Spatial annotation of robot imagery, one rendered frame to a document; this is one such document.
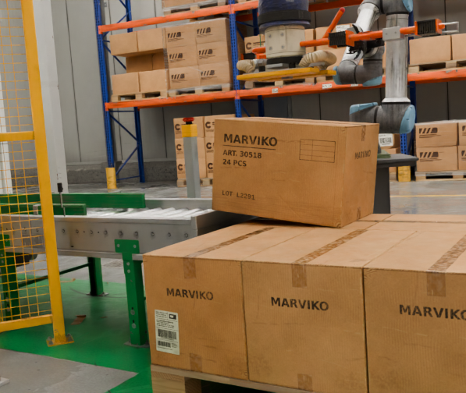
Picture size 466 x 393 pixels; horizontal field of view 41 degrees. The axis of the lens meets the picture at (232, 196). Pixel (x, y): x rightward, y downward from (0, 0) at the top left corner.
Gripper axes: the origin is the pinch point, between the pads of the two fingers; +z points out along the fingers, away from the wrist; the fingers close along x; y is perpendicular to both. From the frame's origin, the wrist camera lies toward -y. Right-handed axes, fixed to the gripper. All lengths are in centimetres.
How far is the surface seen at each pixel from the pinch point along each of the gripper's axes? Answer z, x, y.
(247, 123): 32, -32, 37
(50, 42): -155, 54, 334
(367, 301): 95, -85, -32
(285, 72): 27.8, -12.2, 20.4
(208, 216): 40, -70, 55
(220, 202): 32, -65, 53
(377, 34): 16.5, -0.5, -14.8
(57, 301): 56, -109, 132
